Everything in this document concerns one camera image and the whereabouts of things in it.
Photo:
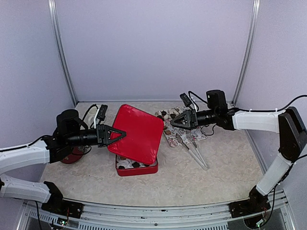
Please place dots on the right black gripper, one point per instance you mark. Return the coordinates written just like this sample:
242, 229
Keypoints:
188, 115

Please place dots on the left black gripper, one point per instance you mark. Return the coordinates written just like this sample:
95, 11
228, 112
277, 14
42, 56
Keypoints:
106, 140

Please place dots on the red chocolate box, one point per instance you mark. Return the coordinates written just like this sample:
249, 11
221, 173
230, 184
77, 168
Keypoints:
124, 168

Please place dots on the red box lid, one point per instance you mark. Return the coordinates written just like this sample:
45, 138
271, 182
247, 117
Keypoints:
143, 135

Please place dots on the dark dome chocolate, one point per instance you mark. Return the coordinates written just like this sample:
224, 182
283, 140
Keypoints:
136, 165

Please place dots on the metal serving tongs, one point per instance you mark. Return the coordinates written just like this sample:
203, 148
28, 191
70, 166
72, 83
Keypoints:
196, 154

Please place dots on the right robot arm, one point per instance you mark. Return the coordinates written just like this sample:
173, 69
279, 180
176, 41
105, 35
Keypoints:
285, 124

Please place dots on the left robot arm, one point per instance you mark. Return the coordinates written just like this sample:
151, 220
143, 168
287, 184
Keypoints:
71, 132

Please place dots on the floral rectangular tray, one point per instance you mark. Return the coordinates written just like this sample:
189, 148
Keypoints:
170, 131

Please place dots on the cream ceramic mug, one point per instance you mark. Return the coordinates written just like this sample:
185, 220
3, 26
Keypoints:
91, 117

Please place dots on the red floral round tin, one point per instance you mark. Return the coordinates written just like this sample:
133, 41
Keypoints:
76, 155

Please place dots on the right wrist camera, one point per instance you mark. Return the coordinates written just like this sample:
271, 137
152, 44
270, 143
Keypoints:
187, 101

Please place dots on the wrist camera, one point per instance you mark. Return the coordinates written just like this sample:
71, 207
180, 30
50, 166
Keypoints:
100, 115
187, 101

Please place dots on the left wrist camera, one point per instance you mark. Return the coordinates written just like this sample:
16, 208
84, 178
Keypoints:
100, 115

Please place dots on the right aluminium frame post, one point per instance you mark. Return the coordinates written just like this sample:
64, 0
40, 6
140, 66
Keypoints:
248, 50

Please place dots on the aluminium frame post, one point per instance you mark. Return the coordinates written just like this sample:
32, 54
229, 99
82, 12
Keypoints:
63, 61
248, 50

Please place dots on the front aluminium rail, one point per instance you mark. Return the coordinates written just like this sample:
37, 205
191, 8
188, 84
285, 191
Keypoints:
96, 216

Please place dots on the left aluminium frame post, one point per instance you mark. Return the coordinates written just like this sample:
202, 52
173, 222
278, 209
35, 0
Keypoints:
63, 61

